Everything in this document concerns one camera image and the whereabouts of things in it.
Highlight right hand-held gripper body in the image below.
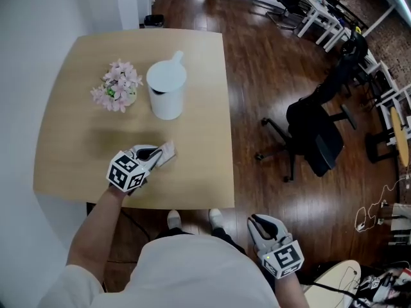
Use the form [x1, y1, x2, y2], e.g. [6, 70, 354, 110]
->
[256, 234, 305, 280]

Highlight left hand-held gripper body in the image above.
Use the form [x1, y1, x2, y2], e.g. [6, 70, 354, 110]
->
[107, 148, 152, 196]

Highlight person's left forearm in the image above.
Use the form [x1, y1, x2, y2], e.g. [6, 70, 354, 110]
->
[65, 184, 130, 280]

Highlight person's right forearm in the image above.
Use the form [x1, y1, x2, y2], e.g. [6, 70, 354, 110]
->
[274, 273, 308, 308]

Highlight person's black trousers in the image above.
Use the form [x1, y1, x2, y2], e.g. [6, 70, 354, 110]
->
[157, 225, 248, 256]

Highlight person's right white shoe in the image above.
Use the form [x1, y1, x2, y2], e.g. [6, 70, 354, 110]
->
[208, 208, 225, 229]

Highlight person's white shoe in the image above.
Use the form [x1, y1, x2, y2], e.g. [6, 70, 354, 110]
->
[208, 208, 225, 229]
[166, 209, 182, 230]

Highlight white cylindrical lidded container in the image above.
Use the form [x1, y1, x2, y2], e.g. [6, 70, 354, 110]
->
[146, 50, 188, 121]

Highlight cream round table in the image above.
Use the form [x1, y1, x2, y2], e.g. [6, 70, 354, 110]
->
[303, 259, 363, 308]

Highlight light wooden table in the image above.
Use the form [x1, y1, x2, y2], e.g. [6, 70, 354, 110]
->
[33, 28, 234, 218]

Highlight person's left white shoe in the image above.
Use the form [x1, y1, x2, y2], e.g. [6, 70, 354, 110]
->
[166, 209, 182, 230]

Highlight pink flowers in white pot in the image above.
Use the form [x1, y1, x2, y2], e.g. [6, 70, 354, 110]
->
[90, 58, 144, 114]

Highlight person's white shirt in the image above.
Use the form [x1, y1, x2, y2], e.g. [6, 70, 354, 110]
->
[37, 234, 280, 308]

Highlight spare gripper unit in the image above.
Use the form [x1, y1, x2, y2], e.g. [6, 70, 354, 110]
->
[356, 266, 411, 308]

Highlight black swivel office chair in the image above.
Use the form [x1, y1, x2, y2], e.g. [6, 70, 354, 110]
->
[255, 56, 358, 183]

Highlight white grey equipment stand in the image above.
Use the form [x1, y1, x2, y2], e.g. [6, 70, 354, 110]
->
[380, 200, 411, 246]

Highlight small black bin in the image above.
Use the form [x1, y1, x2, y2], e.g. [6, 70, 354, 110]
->
[144, 14, 165, 29]

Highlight black stool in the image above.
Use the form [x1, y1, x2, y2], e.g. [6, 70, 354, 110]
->
[365, 132, 401, 165]

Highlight yellow round table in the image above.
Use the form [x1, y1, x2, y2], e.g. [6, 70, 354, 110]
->
[389, 107, 410, 167]

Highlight white desk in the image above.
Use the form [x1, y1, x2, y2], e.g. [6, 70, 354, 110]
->
[297, 0, 353, 53]
[353, 48, 411, 141]

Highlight white floor cable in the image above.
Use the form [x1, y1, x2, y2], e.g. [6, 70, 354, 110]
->
[354, 176, 411, 234]

